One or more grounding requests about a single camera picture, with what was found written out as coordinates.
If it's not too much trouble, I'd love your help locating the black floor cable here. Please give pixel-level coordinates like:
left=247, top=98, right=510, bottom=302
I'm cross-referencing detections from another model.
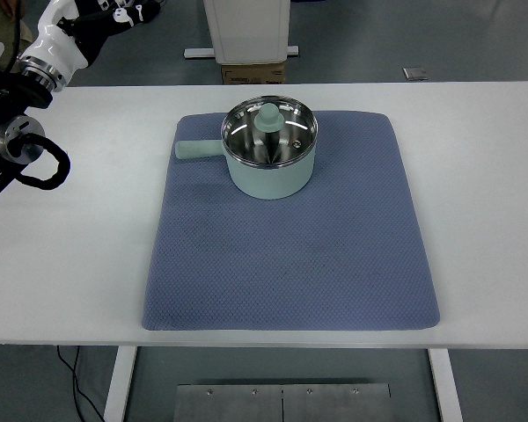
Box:
left=55, top=345, right=106, bottom=422

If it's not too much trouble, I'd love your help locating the white table leg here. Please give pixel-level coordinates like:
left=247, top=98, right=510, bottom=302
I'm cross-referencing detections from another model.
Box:
left=427, top=348, right=464, bottom=422
left=103, top=346, right=138, bottom=422

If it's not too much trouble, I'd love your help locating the white stand with base bar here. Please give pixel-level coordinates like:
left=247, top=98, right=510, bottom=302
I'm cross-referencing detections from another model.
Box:
left=183, top=0, right=299, bottom=66

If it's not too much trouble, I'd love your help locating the green pot with handle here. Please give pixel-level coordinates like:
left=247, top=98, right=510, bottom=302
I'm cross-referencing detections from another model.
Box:
left=174, top=95, right=319, bottom=201

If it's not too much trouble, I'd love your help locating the blue textured mat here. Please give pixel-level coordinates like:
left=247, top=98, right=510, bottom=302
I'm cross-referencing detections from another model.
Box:
left=140, top=109, right=441, bottom=333

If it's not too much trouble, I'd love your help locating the cardboard box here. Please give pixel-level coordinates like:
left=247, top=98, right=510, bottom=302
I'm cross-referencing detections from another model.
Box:
left=220, top=61, right=287, bottom=85

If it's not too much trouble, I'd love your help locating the grey metal plate with screws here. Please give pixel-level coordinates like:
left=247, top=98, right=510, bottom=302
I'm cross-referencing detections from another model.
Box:
left=173, top=382, right=392, bottom=422

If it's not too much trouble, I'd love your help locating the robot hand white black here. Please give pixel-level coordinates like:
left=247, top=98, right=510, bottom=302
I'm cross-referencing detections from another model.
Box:
left=20, top=0, right=160, bottom=84

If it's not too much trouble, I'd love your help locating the small grey floor object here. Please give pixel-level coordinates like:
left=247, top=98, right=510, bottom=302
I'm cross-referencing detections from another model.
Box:
left=401, top=66, right=429, bottom=82

